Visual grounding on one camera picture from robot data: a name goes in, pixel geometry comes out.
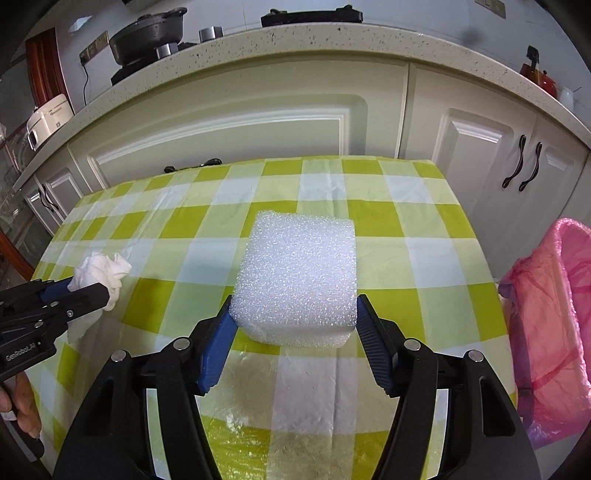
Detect white tissue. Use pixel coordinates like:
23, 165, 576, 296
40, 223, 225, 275
67, 249, 133, 344

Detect black cooking pot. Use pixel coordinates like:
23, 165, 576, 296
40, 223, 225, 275
108, 7, 188, 64

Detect white rice cooker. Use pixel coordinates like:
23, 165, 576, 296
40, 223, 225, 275
25, 93, 75, 149

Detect green checkered tablecloth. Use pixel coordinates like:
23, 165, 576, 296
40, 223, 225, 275
30, 154, 520, 480

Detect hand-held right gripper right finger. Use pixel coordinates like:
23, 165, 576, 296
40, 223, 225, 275
358, 294, 542, 480

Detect wooden door frame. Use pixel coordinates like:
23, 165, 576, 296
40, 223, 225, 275
24, 27, 71, 109

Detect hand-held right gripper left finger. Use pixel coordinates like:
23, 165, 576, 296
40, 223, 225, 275
53, 295, 236, 480

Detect glass door cabinet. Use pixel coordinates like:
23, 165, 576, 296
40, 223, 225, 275
0, 122, 54, 282

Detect white foam block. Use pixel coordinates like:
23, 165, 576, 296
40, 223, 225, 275
231, 210, 359, 348

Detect person's left hand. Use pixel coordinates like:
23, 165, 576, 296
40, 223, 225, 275
0, 374, 42, 438

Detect cream kitchen base cabinets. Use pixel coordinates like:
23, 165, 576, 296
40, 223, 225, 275
14, 60, 591, 287

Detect black curved drawer handle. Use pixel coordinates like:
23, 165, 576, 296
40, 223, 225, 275
164, 159, 223, 174

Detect pink lined trash bin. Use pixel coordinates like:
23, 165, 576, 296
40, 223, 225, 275
498, 217, 591, 452

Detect black cabinet handle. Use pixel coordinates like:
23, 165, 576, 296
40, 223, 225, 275
502, 135, 528, 189
39, 184, 60, 214
518, 142, 544, 192

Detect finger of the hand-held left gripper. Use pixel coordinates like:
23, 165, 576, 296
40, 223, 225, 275
0, 277, 75, 315
28, 283, 108, 343

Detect red kettle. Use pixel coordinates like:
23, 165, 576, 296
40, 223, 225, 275
519, 45, 560, 100

